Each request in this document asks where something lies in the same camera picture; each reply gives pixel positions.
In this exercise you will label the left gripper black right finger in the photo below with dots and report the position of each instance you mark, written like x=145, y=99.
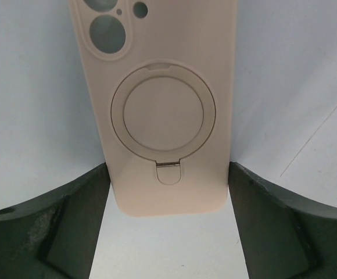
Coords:
x=283, y=234

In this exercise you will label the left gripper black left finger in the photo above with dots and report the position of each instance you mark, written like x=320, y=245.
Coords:
x=55, y=234

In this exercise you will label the beige phone case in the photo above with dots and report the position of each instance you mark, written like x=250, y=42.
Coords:
x=159, y=75

